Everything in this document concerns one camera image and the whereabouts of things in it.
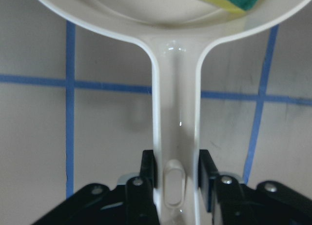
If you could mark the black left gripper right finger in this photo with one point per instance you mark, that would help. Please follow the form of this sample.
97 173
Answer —
234 203

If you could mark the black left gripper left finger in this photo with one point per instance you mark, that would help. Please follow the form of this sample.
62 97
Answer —
130 203

